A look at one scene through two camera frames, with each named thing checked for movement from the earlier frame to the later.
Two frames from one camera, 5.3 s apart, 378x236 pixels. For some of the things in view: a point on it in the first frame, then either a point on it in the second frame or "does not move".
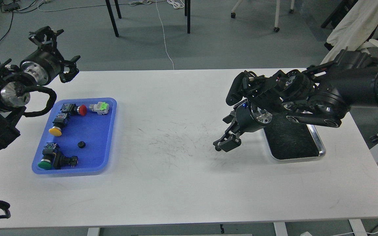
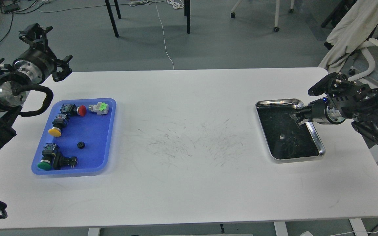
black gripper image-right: (248, 116) to (318, 110)
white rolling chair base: (276, 28) does not move
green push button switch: (48, 152) does not move
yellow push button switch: (61, 121) does not move
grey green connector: (101, 108) does not move
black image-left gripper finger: (44, 34) to (35, 36)
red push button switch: (73, 108) does not move
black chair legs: (187, 13) does not move
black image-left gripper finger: (65, 77) to (59, 69)
